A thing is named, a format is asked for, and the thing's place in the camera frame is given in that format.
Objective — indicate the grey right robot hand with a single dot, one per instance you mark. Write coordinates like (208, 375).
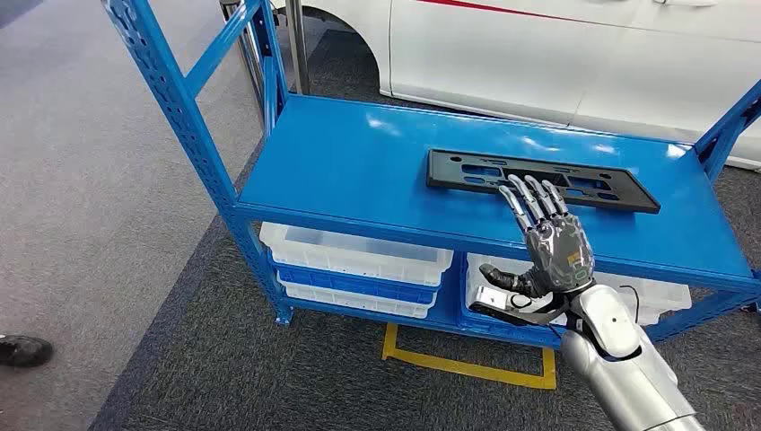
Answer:
(562, 250)

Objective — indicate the black plastic plate frame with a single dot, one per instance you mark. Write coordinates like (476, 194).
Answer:
(452, 169)

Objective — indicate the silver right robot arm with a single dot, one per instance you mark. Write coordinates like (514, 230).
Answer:
(624, 369)

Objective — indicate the blue metal shelf rack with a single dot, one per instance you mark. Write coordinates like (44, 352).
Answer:
(356, 154)

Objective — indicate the wide white plastic bin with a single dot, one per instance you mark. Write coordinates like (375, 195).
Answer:
(660, 297)

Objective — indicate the yellow floor tape outline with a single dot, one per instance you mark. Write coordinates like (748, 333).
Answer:
(464, 369)

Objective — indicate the large translucent white bin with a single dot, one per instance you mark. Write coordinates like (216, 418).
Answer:
(356, 262)

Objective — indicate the shallow white plastic bin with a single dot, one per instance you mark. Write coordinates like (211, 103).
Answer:
(356, 304)

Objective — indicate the white car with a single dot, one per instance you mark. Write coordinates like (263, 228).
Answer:
(475, 47)

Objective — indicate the plain chrome pole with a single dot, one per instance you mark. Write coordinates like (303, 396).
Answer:
(297, 47)

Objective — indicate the black-capped chrome stanchion pole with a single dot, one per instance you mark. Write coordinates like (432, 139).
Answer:
(245, 62)

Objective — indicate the black shoe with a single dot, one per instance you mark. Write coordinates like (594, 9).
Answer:
(24, 351)

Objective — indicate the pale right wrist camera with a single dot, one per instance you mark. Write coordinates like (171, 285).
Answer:
(490, 296)

